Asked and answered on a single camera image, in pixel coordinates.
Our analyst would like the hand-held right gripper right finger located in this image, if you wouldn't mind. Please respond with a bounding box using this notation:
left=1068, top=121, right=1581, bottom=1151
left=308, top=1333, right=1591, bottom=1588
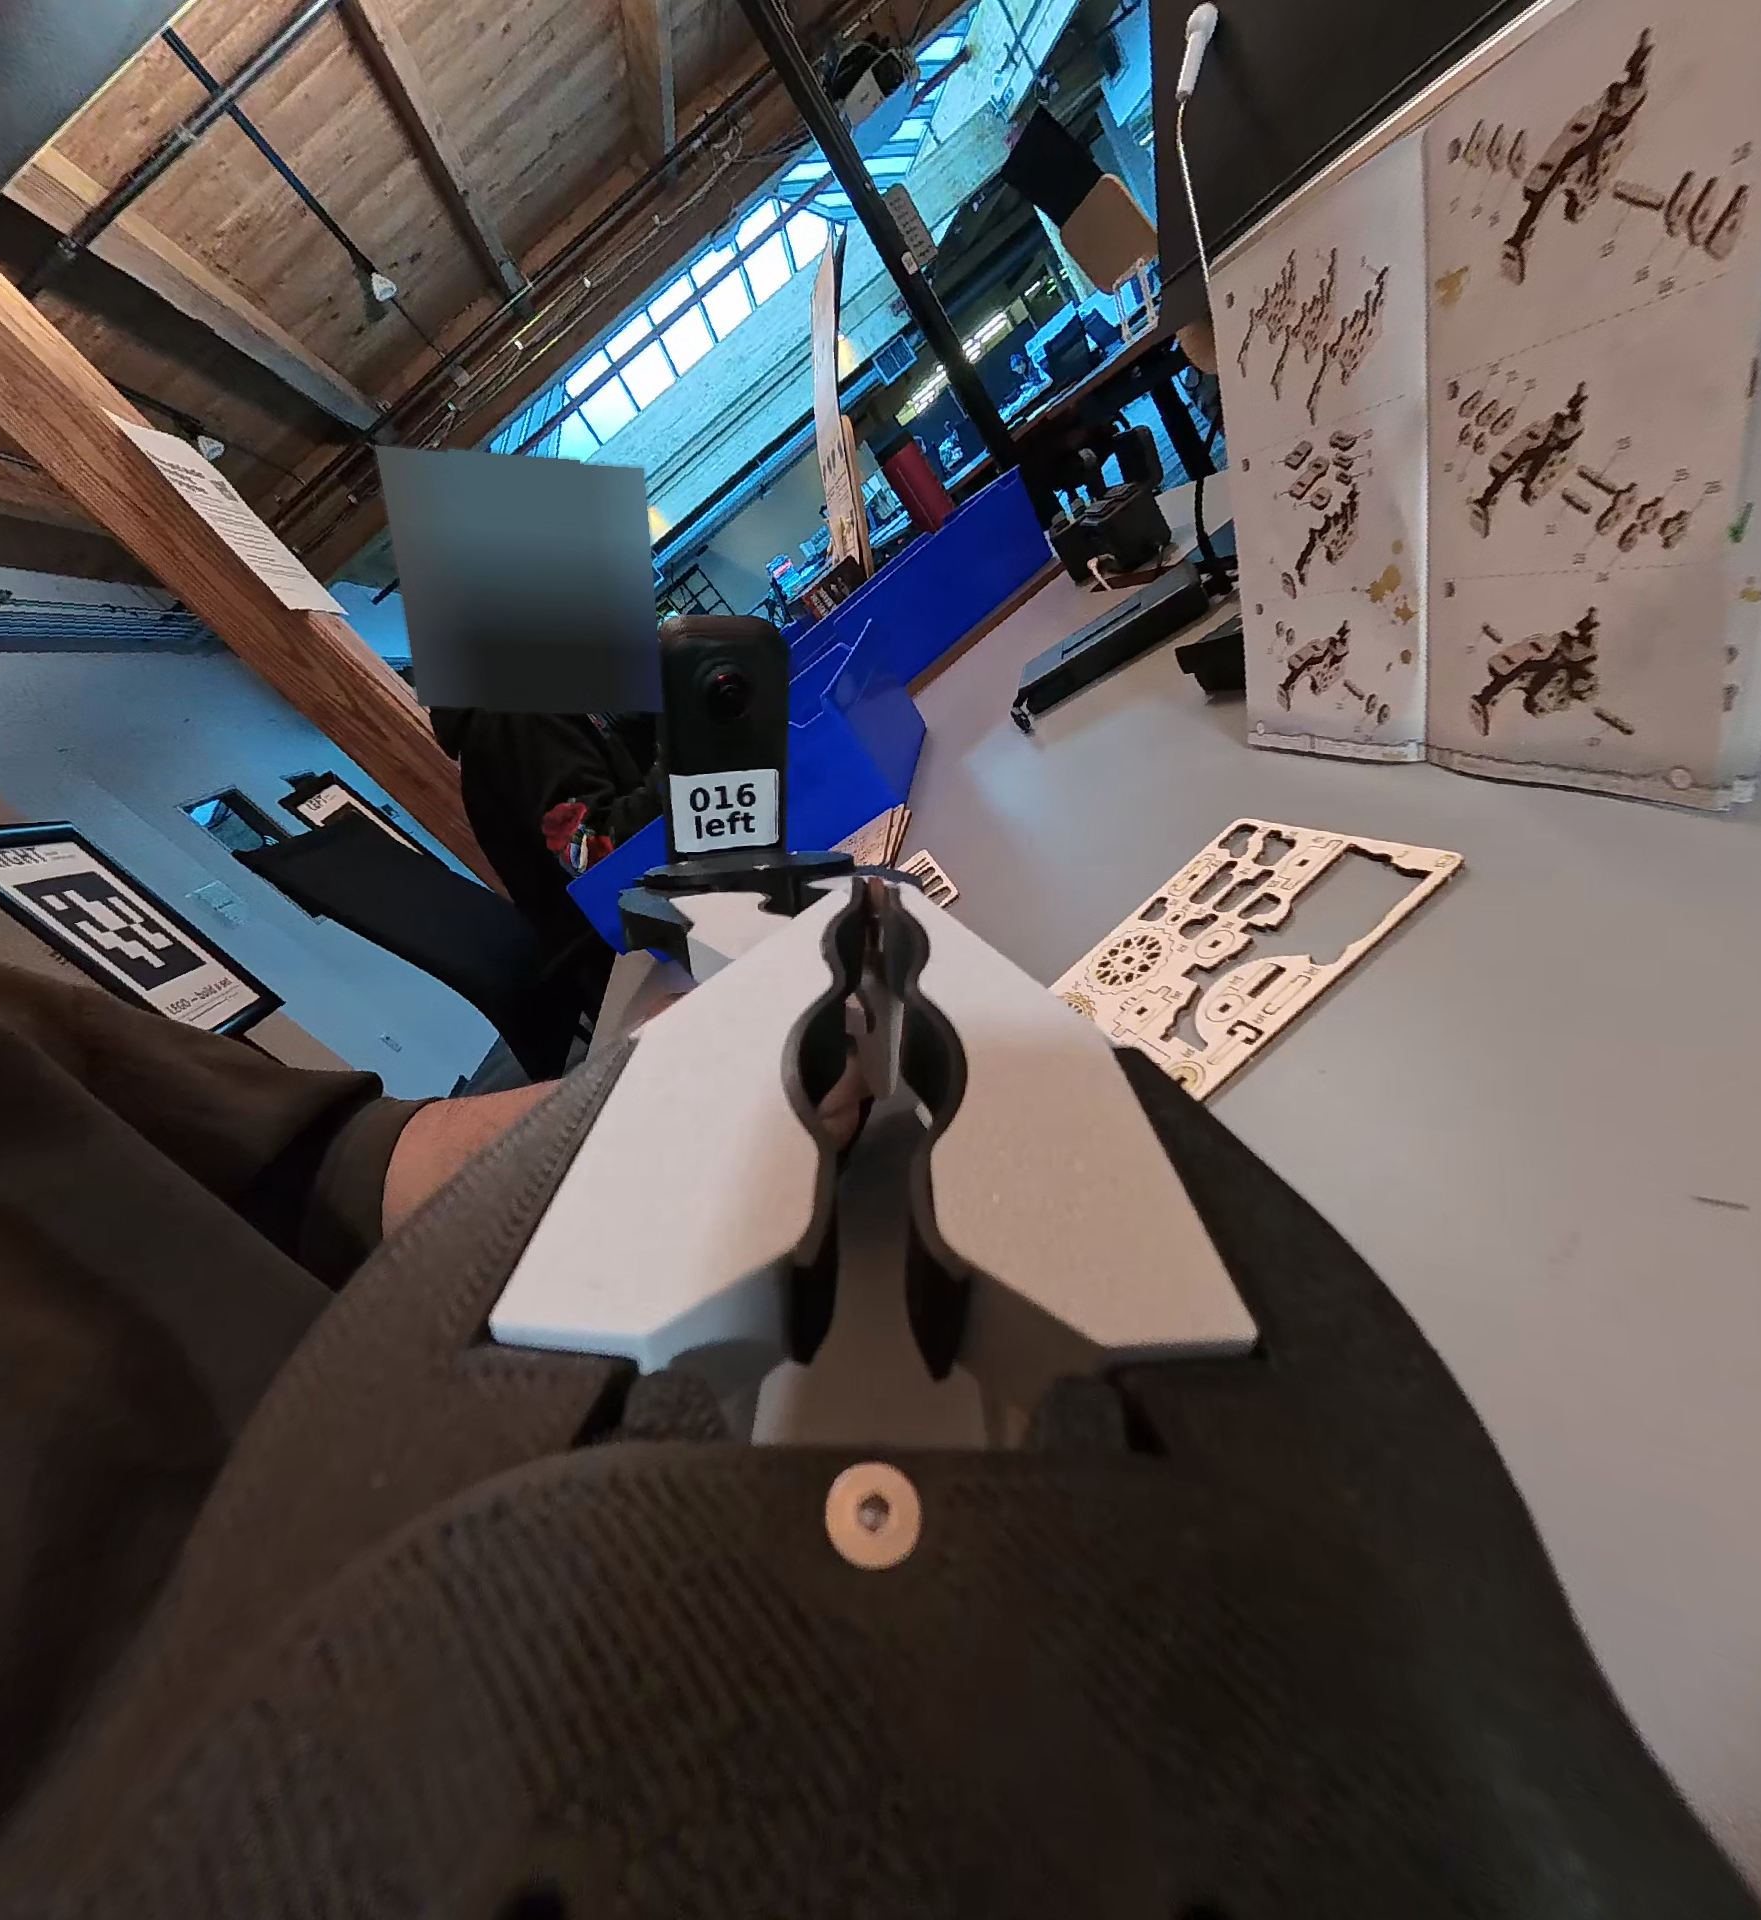
left=879, top=883, right=1260, bottom=1374

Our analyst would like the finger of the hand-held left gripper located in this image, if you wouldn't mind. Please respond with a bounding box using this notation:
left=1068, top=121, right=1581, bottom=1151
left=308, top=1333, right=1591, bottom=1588
left=670, top=894, right=825, bottom=984

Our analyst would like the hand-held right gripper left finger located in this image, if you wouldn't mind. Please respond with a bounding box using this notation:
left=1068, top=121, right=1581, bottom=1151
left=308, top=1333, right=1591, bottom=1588
left=490, top=883, right=885, bottom=1374

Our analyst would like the person's left forearm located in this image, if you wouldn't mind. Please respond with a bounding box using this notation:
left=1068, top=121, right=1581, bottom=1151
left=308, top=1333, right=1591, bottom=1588
left=379, top=1071, right=627, bottom=1247

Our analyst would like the grey desk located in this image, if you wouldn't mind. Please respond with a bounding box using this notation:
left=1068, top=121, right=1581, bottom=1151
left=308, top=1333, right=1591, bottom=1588
left=594, top=494, right=1761, bottom=1920

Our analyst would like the blue plastic bin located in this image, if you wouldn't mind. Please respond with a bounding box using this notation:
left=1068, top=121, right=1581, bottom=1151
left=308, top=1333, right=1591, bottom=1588
left=789, top=467, right=1055, bottom=663
left=569, top=624, right=926, bottom=955

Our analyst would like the stack of wooden sheets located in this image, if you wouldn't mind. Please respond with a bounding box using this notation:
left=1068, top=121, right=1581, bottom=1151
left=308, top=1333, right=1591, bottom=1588
left=820, top=808, right=962, bottom=910

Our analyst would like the wooden sheet with large cutout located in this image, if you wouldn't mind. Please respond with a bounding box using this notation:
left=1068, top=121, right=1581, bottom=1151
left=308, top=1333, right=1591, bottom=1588
left=1050, top=817, right=1465, bottom=1100

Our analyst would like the black long case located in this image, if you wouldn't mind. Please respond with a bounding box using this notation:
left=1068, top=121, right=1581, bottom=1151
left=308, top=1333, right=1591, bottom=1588
left=1016, top=563, right=1212, bottom=738

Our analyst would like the black device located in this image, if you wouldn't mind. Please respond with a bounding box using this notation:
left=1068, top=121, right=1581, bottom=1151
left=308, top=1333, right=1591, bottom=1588
left=1047, top=427, right=1175, bottom=585

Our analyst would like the white paper note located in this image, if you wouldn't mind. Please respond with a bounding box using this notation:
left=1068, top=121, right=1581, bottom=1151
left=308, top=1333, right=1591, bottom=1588
left=114, top=420, right=349, bottom=617

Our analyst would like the person's olive shirt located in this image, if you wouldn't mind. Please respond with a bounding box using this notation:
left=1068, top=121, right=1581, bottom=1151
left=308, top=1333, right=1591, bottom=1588
left=0, top=945, right=446, bottom=1905

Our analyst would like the beige rounded wooden panel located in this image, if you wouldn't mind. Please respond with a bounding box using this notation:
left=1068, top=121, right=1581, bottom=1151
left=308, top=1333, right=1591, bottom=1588
left=1060, top=171, right=1159, bottom=308

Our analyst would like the wooden beam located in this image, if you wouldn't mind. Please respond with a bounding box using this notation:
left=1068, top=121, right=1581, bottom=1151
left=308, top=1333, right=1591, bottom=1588
left=0, top=195, right=507, bottom=887

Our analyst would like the framed marker poster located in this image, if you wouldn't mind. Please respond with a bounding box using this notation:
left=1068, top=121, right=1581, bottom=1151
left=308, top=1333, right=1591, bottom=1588
left=0, top=823, right=283, bottom=1037

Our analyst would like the assembly instruction booklet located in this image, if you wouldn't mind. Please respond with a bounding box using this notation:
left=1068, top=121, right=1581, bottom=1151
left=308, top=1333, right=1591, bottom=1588
left=1212, top=0, right=1761, bottom=811

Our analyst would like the white cable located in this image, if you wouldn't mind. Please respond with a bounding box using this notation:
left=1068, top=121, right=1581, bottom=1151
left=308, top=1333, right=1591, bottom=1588
left=1175, top=0, right=1249, bottom=604

